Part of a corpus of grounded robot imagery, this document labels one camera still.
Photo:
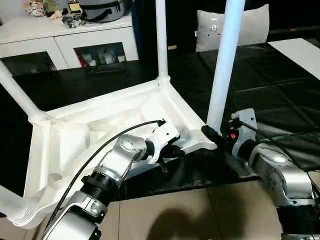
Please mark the white plastic table leg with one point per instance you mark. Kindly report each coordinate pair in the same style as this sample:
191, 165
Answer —
17, 92
161, 40
227, 60
15, 210

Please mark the white plastic table top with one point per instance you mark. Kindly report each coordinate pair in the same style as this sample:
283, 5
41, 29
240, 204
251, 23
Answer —
75, 135

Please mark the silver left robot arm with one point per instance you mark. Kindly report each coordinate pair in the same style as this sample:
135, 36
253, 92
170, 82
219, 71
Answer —
122, 152

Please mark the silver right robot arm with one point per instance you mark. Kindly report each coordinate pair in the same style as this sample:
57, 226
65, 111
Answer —
280, 175

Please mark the white flat board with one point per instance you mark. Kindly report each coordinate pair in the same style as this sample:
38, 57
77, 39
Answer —
297, 55

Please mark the black cabinet with yellow label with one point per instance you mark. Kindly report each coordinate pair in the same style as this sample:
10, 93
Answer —
185, 25

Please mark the grey pillow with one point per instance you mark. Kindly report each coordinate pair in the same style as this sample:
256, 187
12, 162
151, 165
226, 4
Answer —
255, 27

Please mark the white sideboard cabinet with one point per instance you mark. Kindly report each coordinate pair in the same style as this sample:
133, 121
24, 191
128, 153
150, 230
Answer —
50, 37

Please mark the colourful clutter bundle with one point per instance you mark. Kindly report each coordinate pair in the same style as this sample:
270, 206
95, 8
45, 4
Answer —
70, 17

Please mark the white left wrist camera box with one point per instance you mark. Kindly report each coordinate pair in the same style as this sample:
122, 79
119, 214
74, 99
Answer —
165, 135

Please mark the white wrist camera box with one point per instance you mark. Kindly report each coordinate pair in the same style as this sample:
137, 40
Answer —
165, 135
244, 120

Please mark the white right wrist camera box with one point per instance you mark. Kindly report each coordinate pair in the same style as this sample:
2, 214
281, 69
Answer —
244, 120

